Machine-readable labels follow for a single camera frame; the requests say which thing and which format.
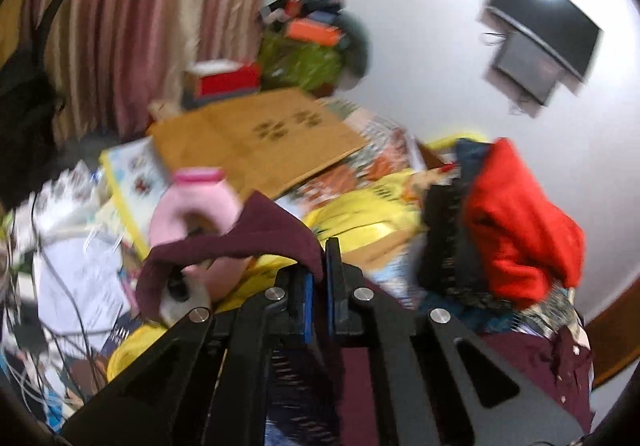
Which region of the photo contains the maroon shirt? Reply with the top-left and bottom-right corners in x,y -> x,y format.
136,194 -> 582,445

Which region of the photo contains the black patterned garment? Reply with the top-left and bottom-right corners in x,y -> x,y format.
416,178 -> 513,314

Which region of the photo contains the yellow blanket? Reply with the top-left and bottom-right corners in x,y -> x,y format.
106,164 -> 458,381

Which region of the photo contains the pink neck pillow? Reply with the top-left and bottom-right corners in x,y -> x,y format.
149,168 -> 243,248

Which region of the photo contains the striped patchwork quilt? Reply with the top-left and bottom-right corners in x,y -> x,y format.
277,97 -> 426,218

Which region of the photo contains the wooden lap desk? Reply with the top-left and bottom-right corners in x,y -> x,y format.
148,88 -> 366,199

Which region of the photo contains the red sweater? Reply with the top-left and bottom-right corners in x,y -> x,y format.
463,138 -> 586,310

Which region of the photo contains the red and white box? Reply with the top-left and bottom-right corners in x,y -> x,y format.
182,59 -> 262,99

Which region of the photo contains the grey stuffed cushion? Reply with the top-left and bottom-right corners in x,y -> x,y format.
335,10 -> 371,90

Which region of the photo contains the orange box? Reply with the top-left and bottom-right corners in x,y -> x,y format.
285,19 -> 342,47

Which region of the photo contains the striped curtain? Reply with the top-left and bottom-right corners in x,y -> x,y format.
22,0 -> 262,142

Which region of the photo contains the small wall monitor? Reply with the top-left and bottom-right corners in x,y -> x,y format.
480,31 -> 566,119

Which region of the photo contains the black wall television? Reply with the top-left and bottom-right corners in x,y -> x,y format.
486,0 -> 601,81

